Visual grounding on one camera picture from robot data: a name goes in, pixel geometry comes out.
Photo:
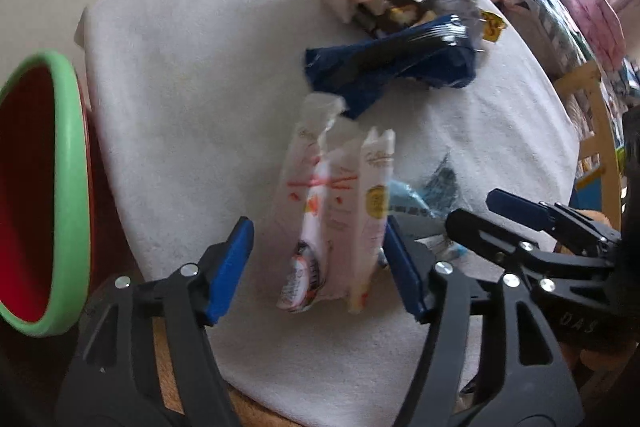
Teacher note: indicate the white towel table cover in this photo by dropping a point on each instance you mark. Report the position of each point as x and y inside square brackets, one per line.
[195, 102]

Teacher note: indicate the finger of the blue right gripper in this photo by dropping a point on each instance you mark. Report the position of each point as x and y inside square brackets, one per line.
[532, 215]

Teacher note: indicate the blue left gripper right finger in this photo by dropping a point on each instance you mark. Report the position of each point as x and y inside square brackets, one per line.
[410, 263]

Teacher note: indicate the red bin with green rim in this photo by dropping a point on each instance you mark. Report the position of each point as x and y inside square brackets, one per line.
[46, 197]

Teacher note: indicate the brown gold snack wrapper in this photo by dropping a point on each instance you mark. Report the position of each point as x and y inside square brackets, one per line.
[398, 15]

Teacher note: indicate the pink white torn wrapper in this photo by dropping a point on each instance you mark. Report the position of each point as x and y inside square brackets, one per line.
[331, 206]

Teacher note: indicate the wooden chair frame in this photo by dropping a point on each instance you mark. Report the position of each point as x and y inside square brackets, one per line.
[601, 182]

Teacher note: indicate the yellow candy wrapper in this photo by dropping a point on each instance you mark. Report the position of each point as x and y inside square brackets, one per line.
[493, 26]

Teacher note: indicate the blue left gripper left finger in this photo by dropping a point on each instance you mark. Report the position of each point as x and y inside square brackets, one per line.
[230, 259]

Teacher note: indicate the blue snack wrapper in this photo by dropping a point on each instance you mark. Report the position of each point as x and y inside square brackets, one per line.
[438, 54]

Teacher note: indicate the light blue plastic wrapper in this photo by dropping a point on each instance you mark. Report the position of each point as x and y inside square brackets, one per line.
[421, 211]

